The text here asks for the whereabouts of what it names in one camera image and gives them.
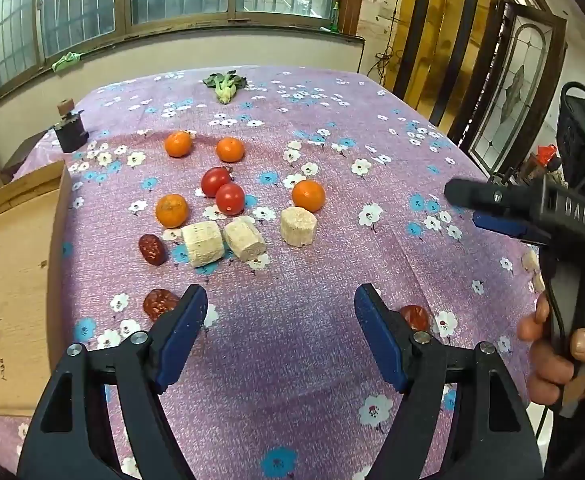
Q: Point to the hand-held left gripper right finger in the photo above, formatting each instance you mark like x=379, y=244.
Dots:
x=380, y=335

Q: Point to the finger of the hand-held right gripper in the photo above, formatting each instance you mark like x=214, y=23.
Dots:
x=472, y=192
x=497, y=225

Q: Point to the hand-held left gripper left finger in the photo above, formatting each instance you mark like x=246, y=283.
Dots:
x=185, y=335

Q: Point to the red date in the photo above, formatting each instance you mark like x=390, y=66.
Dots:
x=417, y=316
x=152, y=249
x=158, y=301

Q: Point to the orange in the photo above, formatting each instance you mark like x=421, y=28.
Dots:
x=178, y=143
x=308, y=195
x=230, y=150
x=171, y=210

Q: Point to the red tomato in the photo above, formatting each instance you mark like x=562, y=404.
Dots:
x=212, y=179
x=230, y=200

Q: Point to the cardboard box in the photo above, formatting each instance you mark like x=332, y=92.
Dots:
x=12, y=285

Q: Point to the person's right hand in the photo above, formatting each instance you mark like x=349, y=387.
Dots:
x=542, y=360

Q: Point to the red plastic bag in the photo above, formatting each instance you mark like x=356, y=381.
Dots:
x=547, y=152

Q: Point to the purple floral tablecloth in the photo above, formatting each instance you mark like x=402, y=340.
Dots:
x=322, y=270

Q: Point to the stained glass door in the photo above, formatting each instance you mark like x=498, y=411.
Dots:
x=515, y=90

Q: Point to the yellow and black panel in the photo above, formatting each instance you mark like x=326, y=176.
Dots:
x=437, y=35

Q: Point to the green bottle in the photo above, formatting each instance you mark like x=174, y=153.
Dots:
x=335, y=15

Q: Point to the green leafy vegetable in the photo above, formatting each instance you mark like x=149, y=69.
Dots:
x=225, y=85

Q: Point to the brown roll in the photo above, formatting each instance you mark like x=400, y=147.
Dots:
x=65, y=106

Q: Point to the green cloth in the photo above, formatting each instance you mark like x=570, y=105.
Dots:
x=67, y=61

